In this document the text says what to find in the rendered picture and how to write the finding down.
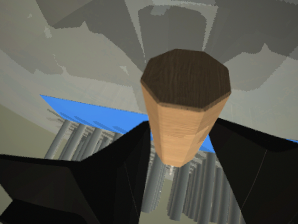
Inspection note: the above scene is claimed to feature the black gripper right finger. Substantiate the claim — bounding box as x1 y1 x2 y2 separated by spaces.
209 117 298 224

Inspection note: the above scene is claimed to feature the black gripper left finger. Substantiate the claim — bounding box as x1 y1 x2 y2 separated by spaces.
0 121 150 224

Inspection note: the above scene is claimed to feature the blue flat strip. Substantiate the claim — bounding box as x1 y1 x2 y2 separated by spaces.
40 95 216 152

